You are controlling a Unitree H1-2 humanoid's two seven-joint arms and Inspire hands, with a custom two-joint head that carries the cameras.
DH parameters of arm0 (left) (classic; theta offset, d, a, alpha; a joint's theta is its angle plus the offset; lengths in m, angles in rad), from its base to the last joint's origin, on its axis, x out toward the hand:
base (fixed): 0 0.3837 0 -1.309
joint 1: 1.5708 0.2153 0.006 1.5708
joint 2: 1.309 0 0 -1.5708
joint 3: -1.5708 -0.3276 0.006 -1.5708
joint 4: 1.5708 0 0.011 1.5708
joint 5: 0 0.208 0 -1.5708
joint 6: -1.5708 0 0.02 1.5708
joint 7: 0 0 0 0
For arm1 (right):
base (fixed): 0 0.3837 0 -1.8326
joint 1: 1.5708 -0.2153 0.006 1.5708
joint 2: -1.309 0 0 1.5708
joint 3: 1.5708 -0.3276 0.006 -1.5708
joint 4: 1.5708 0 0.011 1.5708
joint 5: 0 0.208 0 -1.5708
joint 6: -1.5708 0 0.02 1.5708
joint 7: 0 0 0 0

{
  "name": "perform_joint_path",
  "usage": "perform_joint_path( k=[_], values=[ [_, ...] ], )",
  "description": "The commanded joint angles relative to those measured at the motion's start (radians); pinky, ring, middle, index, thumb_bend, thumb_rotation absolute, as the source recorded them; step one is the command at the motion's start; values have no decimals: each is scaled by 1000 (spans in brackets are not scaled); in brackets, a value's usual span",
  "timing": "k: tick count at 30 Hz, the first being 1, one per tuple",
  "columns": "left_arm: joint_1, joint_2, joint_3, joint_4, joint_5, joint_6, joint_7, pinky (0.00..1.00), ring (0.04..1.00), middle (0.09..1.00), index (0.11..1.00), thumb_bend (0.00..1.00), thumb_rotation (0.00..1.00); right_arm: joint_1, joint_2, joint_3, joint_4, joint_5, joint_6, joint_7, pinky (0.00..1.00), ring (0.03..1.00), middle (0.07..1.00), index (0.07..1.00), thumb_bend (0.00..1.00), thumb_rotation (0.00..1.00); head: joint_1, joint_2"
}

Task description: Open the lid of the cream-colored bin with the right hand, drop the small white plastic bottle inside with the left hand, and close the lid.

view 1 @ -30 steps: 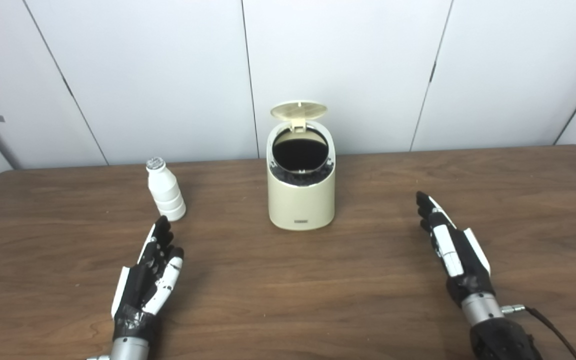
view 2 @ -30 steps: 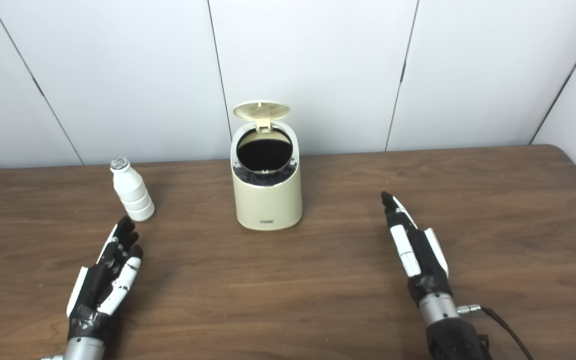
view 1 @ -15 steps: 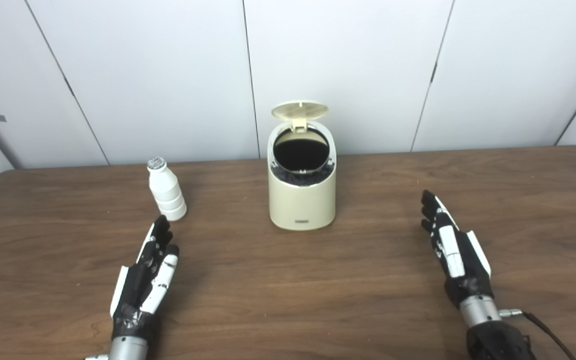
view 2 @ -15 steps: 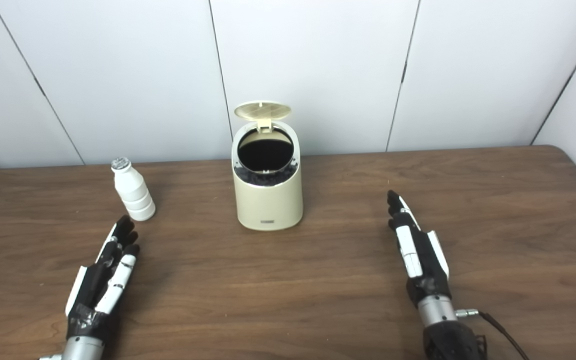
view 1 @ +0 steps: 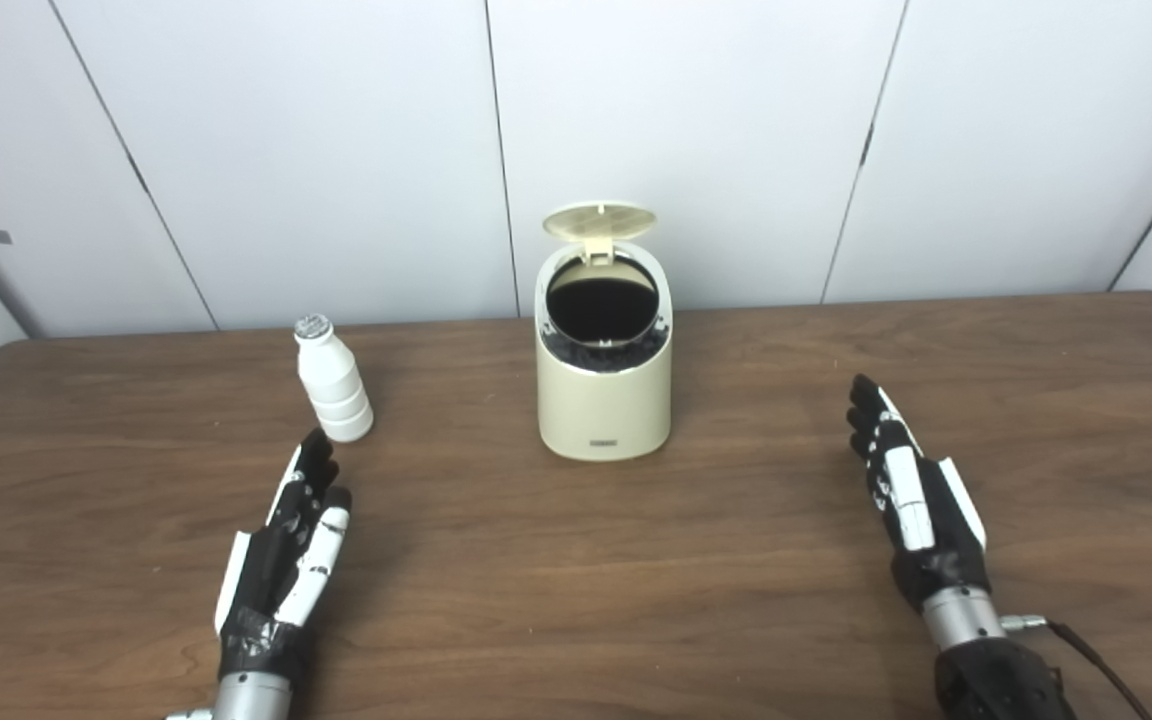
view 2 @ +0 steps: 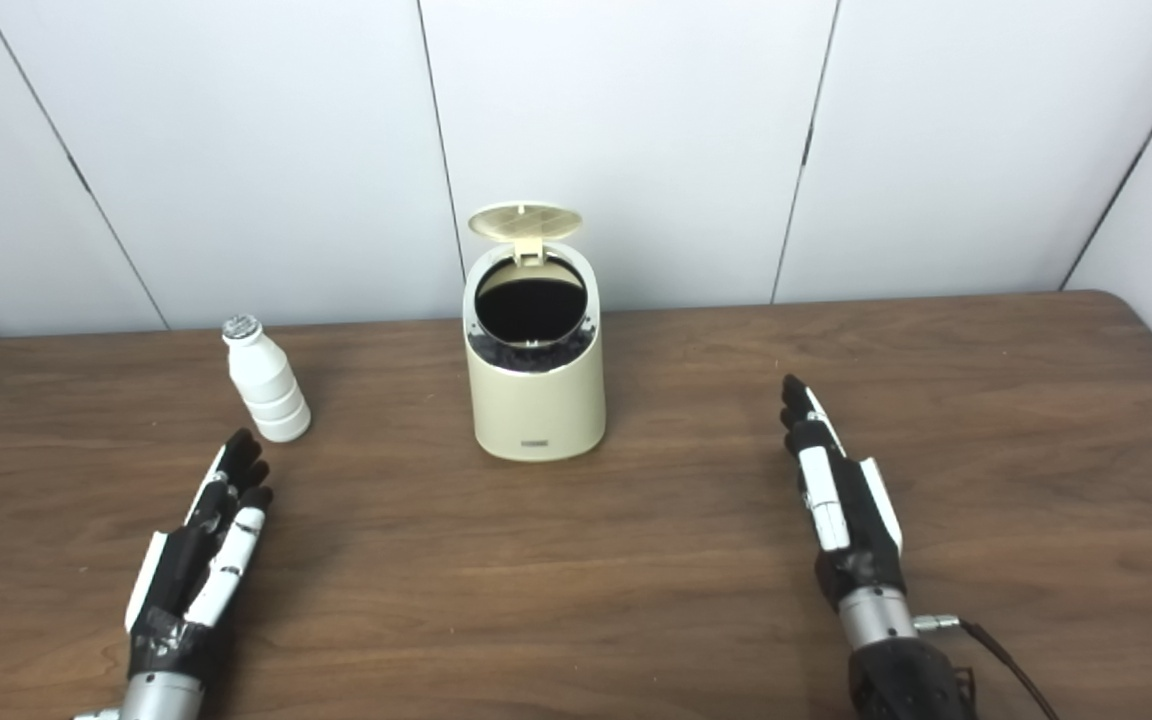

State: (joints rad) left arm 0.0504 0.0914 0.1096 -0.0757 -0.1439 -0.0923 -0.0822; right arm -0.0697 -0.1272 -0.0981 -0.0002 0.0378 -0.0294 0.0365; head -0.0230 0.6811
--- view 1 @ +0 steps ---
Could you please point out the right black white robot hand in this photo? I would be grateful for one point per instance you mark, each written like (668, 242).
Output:
(941, 540)

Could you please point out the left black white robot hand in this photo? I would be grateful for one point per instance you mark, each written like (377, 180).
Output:
(271, 580)

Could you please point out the small white plastic bottle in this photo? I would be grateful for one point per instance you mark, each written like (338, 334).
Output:
(336, 395)

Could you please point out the cream-colored lidded bin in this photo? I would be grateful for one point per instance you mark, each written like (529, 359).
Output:
(601, 415)

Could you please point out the black bin liner bag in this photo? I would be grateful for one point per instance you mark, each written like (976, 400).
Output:
(601, 310)

